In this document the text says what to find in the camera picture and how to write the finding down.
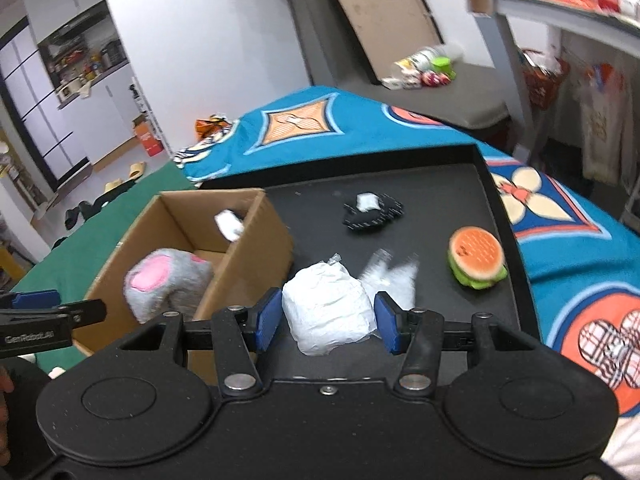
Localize orange carton on floor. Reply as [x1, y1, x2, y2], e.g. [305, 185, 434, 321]
[134, 116, 164, 157]

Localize red cap plastic bottle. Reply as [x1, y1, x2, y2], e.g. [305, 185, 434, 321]
[596, 0, 640, 18]

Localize open brown cardboard box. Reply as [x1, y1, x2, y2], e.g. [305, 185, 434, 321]
[74, 188, 293, 356]

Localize clear plastic bag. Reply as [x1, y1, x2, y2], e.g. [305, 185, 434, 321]
[358, 248, 420, 311]

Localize person's left hand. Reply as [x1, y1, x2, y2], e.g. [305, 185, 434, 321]
[0, 366, 14, 467]

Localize grey bench seat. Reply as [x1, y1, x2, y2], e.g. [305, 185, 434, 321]
[278, 0, 511, 131]

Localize red basket under desk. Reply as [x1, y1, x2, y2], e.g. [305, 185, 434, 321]
[520, 49, 570, 110]

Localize black slippers pair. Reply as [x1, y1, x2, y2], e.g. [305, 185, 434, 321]
[64, 200, 99, 231]

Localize blue patterned blanket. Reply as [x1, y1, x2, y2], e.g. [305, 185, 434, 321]
[174, 87, 639, 417]

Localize yellow slippers pair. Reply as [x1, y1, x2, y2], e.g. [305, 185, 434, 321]
[103, 160, 148, 194]

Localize small toys on bench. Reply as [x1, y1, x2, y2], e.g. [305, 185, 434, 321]
[380, 44, 463, 90]

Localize grey pink plush toy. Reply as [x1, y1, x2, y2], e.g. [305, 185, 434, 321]
[124, 248, 214, 324]

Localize green cloth mat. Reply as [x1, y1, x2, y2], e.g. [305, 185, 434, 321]
[16, 162, 195, 373]

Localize orange gift bag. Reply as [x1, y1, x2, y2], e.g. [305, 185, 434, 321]
[194, 114, 233, 141]

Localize white towel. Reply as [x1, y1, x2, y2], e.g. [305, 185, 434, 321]
[602, 414, 640, 480]

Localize large black shallow tray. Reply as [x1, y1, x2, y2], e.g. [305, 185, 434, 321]
[196, 143, 542, 391]

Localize plush hamburger toy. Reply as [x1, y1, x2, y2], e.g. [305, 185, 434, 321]
[447, 226, 508, 290]

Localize white soft roll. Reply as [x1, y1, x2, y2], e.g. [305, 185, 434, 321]
[282, 255, 376, 356]

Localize black stitched felt toy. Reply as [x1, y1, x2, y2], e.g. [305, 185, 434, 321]
[343, 192, 405, 232]

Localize leaning brown framed board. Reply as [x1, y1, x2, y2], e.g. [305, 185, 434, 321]
[337, 0, 442, 80]

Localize grey desk with mat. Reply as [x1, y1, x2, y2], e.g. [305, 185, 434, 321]
[466, 0, 639, 164]

